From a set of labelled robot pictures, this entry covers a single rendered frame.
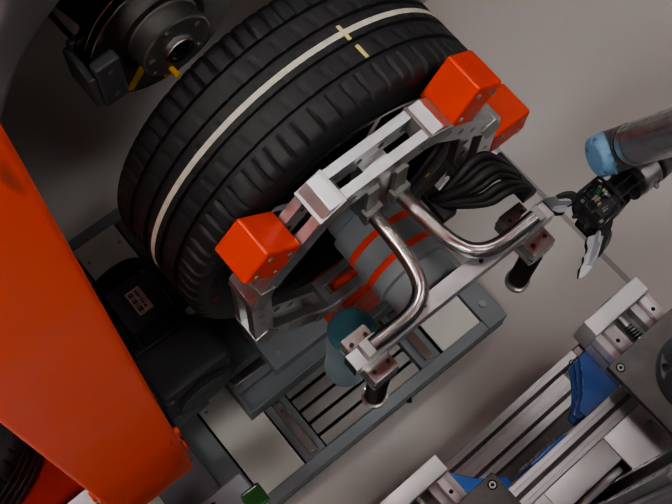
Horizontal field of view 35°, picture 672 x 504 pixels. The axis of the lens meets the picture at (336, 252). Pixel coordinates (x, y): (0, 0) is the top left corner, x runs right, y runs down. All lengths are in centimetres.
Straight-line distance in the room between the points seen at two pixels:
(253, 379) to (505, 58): 118
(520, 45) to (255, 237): 166
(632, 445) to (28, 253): 129
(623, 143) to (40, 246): 111
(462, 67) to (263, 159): 34
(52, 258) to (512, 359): 189
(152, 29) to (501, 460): 119
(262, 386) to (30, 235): 164
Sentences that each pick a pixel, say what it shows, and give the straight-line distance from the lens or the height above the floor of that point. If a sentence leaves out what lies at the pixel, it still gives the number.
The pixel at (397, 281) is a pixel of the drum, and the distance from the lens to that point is 180.
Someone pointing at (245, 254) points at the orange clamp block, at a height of 111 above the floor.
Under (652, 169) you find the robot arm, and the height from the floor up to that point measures 89.
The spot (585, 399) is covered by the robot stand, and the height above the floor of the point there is 68.
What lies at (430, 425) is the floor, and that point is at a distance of 266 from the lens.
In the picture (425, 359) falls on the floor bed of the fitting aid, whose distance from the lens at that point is 262.
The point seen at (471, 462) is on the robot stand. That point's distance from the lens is 242.
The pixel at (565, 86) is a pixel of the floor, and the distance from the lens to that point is 306.
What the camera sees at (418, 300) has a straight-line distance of 167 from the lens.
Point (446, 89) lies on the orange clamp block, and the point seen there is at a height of 113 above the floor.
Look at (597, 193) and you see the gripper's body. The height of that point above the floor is 89.
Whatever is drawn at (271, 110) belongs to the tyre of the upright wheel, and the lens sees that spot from 161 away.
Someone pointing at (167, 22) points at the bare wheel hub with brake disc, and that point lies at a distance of 199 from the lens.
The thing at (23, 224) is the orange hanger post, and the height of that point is 179.
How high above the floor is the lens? 259
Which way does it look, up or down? 69 degrees down
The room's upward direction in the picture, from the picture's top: 5 degrees clockwise
